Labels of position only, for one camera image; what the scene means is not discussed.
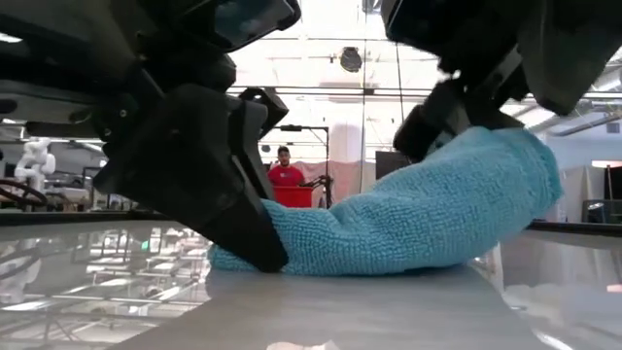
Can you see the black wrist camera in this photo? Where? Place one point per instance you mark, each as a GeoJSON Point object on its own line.
{"type": "Point", "coordinates": [243, 22]}
{"type": "Point", "coordinates": [437, 24]}

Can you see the white round pillar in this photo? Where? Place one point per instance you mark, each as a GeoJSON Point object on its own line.
{"type": "Point", "coordinates": [346, 143]}

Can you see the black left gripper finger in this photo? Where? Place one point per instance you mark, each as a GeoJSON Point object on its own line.
{"type": "Point", "coordinates": [194, 170]}
{"type": "Point", "coordinates": [252, 131]}

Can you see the black pole stand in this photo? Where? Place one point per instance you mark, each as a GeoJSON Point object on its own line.
{"type": "Point", "coordinates": [291, 128]}

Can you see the black computer monitor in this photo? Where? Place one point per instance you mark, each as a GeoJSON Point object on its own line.
{"type": "Point", "coordinates": [389, 163]}

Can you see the red plastic bin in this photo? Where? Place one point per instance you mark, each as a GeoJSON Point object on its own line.
{"type": "Point", "coordinates": [294, 197]}

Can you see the white robot figure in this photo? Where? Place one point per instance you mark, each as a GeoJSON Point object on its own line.
{"type": "Point", "coordinates": [34, 158]}

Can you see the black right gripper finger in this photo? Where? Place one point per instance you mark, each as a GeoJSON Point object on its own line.
{"type": "Point", "coordinates": [495, 114]}

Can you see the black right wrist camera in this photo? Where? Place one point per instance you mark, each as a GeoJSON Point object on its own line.
{"type": "Point", "coordinates": [437, 24]}

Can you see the pale pink curtain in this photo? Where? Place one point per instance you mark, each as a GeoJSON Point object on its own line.
{"type": "Point", "coordinates": [347, 182]}

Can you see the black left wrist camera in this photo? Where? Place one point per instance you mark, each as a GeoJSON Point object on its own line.
{"type": "Point", "coordinates": [243, 22]}

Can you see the black round ceiling lamp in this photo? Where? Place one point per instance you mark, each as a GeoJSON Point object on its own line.
{"type": "Point", "coordinates": [351, 59]}

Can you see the person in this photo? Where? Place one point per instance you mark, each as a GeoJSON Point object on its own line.
{"type": "Point", "coordinates": [286, 176]}

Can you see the black table edge rim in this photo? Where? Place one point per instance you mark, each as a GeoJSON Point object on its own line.
{"type": "Point", "coordinates": [73, 219]}

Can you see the turquoise microfibre towel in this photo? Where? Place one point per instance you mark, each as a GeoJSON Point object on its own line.
{"type": "Point", "coordinates": [413, 223]}

